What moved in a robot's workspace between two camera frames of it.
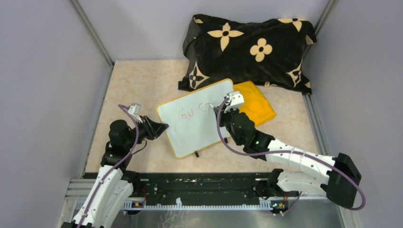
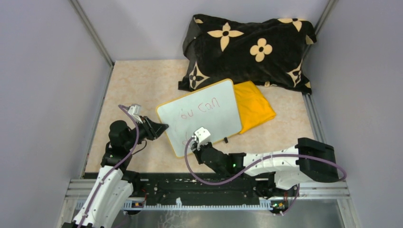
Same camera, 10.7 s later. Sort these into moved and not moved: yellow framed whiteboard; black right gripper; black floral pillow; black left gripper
Moved: black right gripper
Not moved: yellow framed whiteboard; black left gripper; black floral pillow
